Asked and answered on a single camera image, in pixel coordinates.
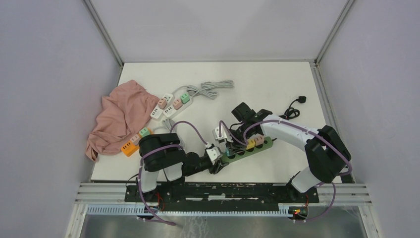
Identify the green power strip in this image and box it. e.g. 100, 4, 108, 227
220, 137, 273, 164

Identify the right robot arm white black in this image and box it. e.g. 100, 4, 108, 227
214, 102, 353, 202

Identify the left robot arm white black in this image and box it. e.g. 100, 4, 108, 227
137, 133, 222, 202

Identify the yellow charger plug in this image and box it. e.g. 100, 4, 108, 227
246, 139, 256, 151

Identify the pink charger plug far end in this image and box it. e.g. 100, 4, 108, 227
254, 135, 265, 148

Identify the green plug on white strip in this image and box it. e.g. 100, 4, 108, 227
180, 92, 190, 104

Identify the pink plug on right strip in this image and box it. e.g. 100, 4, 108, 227
173, 99, 183, 110

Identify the white power strip left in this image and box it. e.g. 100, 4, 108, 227
150, 93, 174, 120

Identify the orange power strip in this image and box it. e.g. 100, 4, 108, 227
120, 127, 153, 157

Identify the pink cloth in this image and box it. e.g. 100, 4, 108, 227
85, 80, 159, 162

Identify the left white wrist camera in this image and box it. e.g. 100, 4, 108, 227
206, 146, 222, 165

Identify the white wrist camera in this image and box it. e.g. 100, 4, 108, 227
212, 126, 231, 143
206, 146, 222, 165

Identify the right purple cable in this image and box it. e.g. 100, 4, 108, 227
218, 119, 353, 223

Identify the purple cable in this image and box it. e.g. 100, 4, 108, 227
137, 120, 210, 227
218, 119, 353, 223

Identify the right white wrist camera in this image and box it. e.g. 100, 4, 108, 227
212, 126, 231, 143

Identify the black power cord with plug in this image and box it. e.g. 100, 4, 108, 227
270, 95, 307, 145

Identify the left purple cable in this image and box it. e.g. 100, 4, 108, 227
137, 120, 210, 227

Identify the grey coiled cord upper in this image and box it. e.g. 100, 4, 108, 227
171, 79, 235, 100

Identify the grey coiled cord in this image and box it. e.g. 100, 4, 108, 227
171, 79, 235, 100
152, 119, 185, 151

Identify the black mounting base plate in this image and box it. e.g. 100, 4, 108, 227
124, 182, 319, 212

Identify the grey coiled cord lower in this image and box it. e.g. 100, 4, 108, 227
152, 119, 185, 151

